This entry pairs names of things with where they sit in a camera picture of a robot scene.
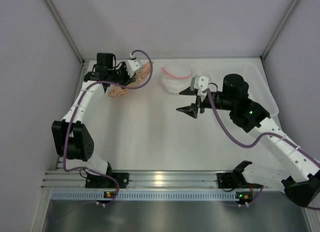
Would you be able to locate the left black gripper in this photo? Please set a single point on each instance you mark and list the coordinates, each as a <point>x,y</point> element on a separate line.
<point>128,79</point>

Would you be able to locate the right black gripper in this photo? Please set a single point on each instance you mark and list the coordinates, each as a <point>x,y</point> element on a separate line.
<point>198,103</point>

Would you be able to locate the floral orange bra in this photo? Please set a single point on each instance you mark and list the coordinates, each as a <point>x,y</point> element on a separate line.
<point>140,77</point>

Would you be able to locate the white mesh laundry bag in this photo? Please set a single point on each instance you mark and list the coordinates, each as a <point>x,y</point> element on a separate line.
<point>175,77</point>

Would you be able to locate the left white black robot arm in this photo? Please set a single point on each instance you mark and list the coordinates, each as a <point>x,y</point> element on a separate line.
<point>72,139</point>

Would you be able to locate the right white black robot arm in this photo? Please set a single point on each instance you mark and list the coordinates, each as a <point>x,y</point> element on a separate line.
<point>299,181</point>

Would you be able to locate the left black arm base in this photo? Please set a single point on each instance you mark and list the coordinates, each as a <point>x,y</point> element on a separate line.
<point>97,181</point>

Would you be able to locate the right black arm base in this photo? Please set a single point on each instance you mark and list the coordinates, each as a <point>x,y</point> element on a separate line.
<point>234,180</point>

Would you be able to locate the clear plastic bin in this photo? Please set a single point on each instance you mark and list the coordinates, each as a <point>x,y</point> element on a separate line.
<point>258,88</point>

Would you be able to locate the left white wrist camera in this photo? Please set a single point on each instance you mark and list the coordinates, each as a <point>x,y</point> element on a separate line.
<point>133,65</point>

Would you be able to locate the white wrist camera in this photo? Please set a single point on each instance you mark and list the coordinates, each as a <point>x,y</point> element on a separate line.
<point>199,85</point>
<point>133,65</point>

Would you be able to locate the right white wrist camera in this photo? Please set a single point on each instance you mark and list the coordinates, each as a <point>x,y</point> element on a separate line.
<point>199,85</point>

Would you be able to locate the aluminium front rail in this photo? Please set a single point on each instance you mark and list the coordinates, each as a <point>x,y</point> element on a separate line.
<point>139,180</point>

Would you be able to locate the slotted grey cable duct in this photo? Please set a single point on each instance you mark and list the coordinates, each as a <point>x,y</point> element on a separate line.
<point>152,196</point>

